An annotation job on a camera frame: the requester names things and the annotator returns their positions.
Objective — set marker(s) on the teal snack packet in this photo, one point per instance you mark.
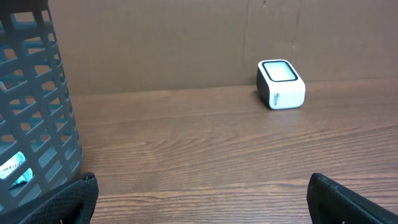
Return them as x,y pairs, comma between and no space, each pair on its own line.
11,165

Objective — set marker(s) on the grey plastic mesh basket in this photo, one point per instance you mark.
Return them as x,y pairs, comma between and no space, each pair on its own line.
37,116

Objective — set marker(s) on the white barcode scanner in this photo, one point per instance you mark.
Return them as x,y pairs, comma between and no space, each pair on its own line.
279,86

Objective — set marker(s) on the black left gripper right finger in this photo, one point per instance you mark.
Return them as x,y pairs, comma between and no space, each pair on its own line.
331,202

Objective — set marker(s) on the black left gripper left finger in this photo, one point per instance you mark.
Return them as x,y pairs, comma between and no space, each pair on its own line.
72,202

